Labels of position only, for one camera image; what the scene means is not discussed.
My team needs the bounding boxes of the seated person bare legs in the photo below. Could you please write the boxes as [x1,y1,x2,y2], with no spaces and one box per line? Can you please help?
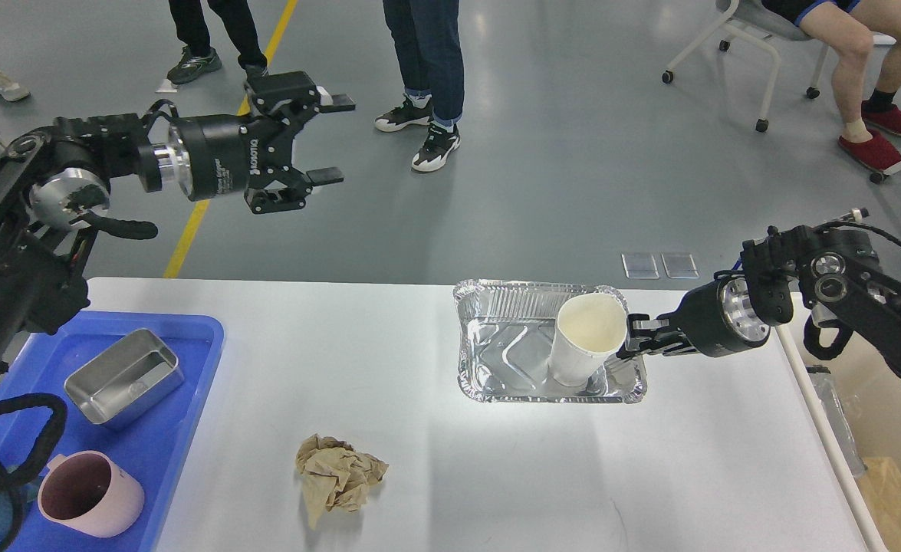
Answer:
[762,1,901,172]

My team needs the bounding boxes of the pink mug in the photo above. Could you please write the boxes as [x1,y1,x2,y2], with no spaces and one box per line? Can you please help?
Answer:
[36,450,145,538]

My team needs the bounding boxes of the white paper cup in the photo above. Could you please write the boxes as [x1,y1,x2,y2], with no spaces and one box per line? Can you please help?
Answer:
[548,293,626,386]

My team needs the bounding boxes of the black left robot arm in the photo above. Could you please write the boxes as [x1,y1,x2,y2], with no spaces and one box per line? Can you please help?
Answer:
[0,72,356,551]

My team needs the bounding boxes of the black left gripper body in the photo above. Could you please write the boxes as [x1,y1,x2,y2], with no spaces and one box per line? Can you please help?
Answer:
[153,114,258,202]

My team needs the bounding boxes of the clear plastic in bin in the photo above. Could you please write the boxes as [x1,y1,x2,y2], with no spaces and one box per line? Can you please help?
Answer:
[805,366,867,479]

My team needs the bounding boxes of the white office chair right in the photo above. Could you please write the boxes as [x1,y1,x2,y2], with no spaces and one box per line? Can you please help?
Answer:
[661,1,811,133]

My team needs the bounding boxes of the person in blue jeans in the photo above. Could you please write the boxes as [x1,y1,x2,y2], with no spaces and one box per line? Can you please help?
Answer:
[374,1,465,173]

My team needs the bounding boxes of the blue plastic tray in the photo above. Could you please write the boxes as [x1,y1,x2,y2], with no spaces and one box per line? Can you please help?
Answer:
[0,310,225,551]

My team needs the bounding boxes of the person in black trousers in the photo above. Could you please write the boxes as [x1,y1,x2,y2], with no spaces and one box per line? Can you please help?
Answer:
[166,0,271,87]

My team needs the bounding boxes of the floor socket plate right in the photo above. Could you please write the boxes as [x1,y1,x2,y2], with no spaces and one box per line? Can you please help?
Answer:
[660,252,700,279]

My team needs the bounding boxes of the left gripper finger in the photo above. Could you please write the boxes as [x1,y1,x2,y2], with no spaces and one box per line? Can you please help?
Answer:
[245,71,356,140]
[245,141,344,215]

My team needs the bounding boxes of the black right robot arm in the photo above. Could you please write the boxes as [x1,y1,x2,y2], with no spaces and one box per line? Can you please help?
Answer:
[617,209,901,380]

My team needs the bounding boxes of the crumpled brown paper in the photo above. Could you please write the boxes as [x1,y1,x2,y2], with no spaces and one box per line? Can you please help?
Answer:
[295,434,390,531]

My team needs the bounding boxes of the aluminium foil tray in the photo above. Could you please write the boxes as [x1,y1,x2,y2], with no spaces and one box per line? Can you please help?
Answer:
[453,279,649,404]

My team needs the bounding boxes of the white plastic bin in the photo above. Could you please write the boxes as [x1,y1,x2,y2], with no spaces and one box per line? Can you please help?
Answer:
[776,294,901,552]

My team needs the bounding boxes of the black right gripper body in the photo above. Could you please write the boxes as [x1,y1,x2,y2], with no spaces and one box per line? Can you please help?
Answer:
[676,278,771,357]

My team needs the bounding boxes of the white paper on floor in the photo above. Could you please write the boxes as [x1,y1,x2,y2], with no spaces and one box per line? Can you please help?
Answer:
[156,79,178,94]

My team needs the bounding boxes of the floor socket plate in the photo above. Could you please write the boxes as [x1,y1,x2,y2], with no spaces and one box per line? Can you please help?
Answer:
[621,252,660,280]
[660,252,700,279]

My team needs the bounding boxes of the floor socket plate left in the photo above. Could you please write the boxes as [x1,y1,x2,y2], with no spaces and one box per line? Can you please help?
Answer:
[621,252,660,280]

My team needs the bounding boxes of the stainless steel rectangular container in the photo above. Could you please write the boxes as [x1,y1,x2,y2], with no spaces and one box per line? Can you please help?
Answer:
[64,328,184,431]

